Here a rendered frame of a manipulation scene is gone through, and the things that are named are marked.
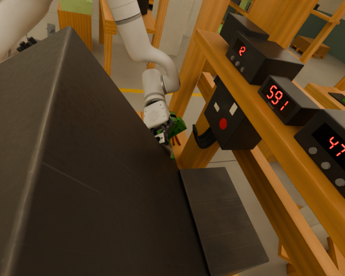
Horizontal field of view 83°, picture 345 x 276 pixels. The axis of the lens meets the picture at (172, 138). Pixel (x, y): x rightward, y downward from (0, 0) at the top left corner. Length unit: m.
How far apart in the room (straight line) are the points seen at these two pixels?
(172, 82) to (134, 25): 0.23
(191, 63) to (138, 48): 0.46
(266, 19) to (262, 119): 0.34
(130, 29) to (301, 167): 0.61
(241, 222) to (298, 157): 0.30
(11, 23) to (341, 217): 0.97
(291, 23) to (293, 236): 0.61
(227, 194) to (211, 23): 0.78
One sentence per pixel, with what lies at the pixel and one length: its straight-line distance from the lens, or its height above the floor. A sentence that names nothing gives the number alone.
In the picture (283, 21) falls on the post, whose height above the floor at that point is 1.67.
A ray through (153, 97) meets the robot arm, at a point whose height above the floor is 1.31.
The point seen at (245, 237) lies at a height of 1.24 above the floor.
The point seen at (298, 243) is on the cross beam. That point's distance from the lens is 0.74.
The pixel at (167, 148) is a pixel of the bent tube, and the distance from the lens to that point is 0.72.
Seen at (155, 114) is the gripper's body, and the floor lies 1.28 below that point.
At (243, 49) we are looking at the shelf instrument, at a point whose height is 1.59.
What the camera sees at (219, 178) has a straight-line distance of 0.69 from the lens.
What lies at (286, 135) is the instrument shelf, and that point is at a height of 1.54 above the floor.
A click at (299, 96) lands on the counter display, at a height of 1.59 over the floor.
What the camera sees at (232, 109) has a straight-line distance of 0.57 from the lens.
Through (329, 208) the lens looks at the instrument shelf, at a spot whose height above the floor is 1.53.
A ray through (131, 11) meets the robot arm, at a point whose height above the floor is 1.56.
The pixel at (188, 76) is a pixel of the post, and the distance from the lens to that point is 1.17.
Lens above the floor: 1.75
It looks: 44 degrees down
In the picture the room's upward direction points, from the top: 22 degrees clockwise
